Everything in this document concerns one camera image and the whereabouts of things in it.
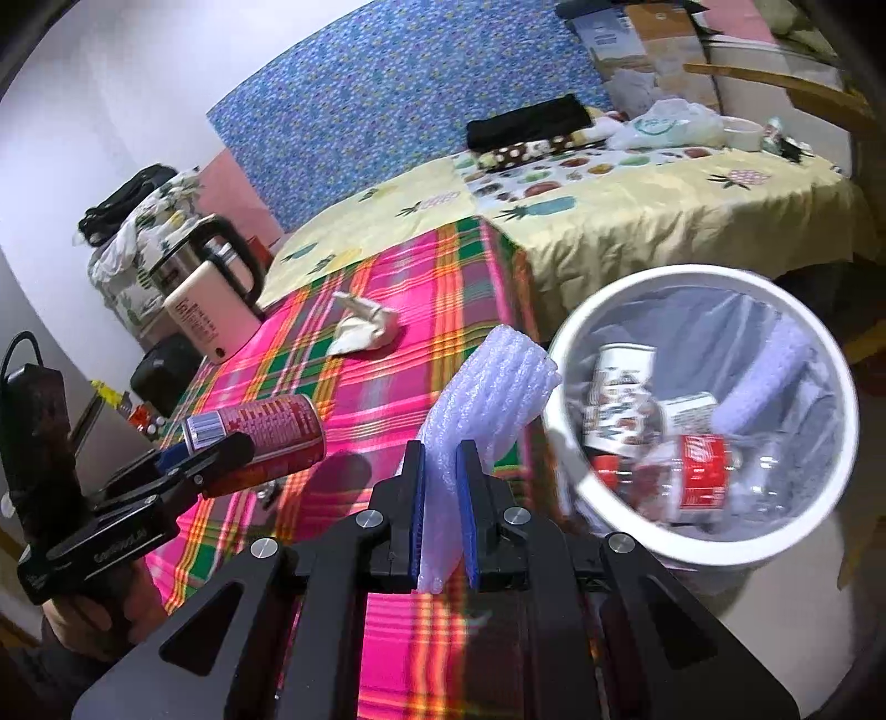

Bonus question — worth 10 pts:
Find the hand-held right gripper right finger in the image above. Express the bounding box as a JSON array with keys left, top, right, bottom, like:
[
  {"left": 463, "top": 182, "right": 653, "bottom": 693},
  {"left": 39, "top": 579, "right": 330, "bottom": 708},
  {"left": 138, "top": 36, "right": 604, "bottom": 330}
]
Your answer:
[{"left": 457, "top": 439, "right": 800, "bottom": 720}]

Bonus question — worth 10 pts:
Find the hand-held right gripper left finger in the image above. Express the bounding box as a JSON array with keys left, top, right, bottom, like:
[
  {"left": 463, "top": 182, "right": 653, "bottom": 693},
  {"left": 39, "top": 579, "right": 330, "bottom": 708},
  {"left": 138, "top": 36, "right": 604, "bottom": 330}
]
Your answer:
[{"left": 73, "top": 441, "right": 425, "bottom": 720}]

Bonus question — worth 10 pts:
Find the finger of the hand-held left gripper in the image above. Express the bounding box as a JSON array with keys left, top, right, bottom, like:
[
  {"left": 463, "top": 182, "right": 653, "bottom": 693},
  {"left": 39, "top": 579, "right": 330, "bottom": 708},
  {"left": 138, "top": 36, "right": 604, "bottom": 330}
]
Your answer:
[
  {"left": 89, "top": 450, "right": 203, "bottom": 517},
  {"left": 156, "top": 433, "right": 255, "bottom": 501}
]

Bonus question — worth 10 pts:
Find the red spray can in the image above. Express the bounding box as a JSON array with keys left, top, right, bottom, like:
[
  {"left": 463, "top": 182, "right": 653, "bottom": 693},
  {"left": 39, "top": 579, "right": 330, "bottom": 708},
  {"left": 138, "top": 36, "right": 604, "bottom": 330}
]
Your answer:
[{"left": 183, "top": 394, "right": 326, "bottom": 480}]

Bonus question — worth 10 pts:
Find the white ribbed foam sleeve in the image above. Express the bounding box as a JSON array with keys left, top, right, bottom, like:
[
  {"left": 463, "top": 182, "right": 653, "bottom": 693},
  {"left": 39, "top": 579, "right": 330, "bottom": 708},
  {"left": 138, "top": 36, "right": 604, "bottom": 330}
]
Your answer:
[{"left": 415, "top": 324, "right": 563, "bottom": 595}]

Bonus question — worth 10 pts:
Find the printed crushed paper cup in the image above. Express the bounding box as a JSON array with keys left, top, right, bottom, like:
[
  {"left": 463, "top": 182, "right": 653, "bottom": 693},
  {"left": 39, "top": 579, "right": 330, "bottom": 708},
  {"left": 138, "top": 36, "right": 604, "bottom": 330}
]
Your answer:
[{"left": 580, "top": 344, "right": 658, "bottom": 456}]

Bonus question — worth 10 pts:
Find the white round bin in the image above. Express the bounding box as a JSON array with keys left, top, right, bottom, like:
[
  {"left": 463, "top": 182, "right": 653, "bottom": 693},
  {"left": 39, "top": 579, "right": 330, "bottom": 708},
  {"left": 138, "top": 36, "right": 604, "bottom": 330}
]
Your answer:
[{"left": 542, "top": 264, "right": 860, "bottom": 595}]

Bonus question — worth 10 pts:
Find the clear plastic bottle red label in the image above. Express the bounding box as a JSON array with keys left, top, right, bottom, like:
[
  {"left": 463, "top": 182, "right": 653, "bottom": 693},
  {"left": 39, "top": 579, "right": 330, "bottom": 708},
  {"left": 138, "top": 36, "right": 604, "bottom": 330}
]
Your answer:
[{"left": 588, "top": 434, "right": 807, "bottom": 533}]

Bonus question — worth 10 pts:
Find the white mesh foam sleeve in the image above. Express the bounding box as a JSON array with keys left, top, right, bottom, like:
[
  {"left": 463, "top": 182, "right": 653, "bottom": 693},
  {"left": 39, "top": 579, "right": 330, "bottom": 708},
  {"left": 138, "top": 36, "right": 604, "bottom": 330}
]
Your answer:
[{"left": 712, "top": 317, "right": 819, "bottom": 439}]

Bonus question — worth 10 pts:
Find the person's left hand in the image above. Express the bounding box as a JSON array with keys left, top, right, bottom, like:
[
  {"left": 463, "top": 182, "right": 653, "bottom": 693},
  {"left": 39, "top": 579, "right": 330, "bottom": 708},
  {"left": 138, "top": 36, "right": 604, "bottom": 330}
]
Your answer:
[{"left": 40, "top": 554, "right": 168, "bottom": 660}]

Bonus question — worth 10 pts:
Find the black bag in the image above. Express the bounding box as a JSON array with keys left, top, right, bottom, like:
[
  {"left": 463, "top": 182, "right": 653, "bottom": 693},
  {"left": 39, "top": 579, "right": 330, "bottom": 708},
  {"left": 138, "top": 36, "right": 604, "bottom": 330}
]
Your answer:
[{"left": 129, "top": 335, "right": 207, "bottom": 421}]

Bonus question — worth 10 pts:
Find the white and black electric kettle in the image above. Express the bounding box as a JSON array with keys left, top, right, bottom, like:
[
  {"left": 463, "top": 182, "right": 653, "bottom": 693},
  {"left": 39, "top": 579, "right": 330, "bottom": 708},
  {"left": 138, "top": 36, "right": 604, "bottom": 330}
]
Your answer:
[{"left": 148, "top": 213, "right": 268, "bottom": 366}]

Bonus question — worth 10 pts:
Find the cloth-covered appliance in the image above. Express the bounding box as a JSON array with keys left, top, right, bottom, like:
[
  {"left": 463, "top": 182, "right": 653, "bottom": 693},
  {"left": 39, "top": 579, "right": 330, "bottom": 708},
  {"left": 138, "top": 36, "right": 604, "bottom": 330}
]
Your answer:
[{"left": 86, "top": 166, "right": 210, "bottom": 335}]

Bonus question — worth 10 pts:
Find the white flattened carton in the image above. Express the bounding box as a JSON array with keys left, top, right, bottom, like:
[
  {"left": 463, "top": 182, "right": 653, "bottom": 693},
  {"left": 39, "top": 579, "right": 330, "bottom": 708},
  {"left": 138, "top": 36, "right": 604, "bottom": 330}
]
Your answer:
[{"left": 325, "top": 291, "right": 398, "bottom": 356}]

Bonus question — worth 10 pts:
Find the black cloth bundle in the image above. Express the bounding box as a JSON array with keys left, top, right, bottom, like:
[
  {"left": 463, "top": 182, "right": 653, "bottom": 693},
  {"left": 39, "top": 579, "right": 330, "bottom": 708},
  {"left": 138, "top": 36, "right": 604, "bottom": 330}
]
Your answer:
[{"left": 76, "top": 163, "right": 180, "bottom": 245}]

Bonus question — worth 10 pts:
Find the grey bin liner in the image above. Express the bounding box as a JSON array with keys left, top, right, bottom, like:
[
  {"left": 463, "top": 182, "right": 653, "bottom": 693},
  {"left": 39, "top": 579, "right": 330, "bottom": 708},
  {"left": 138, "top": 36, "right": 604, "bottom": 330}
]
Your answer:
[{"left": 562, "top": 282, "right": 844, "bottom": 542}]

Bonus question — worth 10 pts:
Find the yellow pineapple print sheet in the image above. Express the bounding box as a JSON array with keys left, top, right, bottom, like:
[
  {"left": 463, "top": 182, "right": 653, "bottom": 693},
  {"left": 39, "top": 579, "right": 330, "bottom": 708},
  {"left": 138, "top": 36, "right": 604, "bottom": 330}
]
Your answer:
[{"left": 258, "top": 147, "right": 874, "bottom": 335}]

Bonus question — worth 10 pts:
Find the brown polka dot cloth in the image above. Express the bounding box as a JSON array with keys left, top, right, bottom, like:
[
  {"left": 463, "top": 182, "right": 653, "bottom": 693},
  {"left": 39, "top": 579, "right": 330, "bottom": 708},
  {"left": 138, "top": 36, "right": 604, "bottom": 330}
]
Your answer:
[{"left": 476, "top": 133, "right": 591, "bottom": 173}]

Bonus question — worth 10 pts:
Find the black folded garment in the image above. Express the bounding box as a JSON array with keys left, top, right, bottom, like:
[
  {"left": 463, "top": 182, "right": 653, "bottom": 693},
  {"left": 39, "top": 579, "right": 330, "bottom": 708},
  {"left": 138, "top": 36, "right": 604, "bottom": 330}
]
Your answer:
[{"left": 465, "top": 93, "right": 594, "bottom": 151}]

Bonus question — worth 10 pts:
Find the fruit print cloth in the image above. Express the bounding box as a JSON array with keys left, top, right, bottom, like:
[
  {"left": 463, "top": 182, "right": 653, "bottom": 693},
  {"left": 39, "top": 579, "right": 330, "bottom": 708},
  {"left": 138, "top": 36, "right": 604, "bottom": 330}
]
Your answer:
[{"left": 452, "top": 138, "right": 844, "bottom": 203}]

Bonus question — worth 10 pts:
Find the blue floral cloth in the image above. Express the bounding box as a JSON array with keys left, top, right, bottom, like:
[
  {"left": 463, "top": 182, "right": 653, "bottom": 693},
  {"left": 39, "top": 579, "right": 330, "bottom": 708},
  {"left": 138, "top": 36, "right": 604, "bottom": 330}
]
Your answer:
[{"left": 206, "top": 0, "right": 627, "bottom": 238}]

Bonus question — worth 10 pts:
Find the white plastic bag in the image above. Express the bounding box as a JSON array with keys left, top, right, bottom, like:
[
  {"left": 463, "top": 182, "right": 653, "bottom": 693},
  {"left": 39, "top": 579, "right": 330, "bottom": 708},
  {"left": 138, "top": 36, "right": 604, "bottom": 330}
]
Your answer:
[{"left": 607, "top": 97, "right": 729, "bottom": 151}]

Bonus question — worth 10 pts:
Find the white bowl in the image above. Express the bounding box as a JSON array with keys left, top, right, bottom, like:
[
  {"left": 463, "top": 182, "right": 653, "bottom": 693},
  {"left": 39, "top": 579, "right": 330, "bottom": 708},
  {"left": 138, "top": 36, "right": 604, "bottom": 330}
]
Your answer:
[{"left": 718, "top": 115, "right": 764, "bottom": 151}]

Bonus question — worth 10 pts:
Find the cardboard box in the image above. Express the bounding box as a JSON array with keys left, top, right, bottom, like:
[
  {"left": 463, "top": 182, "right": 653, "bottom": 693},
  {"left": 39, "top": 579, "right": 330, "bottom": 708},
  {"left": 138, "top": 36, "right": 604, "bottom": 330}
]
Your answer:
[{"left": 566, "top": 2, "right": 725, "bottom": 117}]

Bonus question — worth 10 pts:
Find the wooden chair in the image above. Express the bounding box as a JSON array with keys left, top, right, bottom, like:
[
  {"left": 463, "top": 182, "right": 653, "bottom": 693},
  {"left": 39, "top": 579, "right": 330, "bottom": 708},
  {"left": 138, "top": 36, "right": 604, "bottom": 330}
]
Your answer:
[{"left": 684, "top": 42, "right": 877, "bottom": 136}]

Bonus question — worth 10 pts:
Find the black cable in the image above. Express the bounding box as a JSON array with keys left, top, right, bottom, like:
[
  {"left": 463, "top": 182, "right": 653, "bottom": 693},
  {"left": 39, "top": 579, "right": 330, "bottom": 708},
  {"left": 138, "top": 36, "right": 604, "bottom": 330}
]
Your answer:
[{"left": 2, "top": 330, "right": 41, "bottom": 380}]

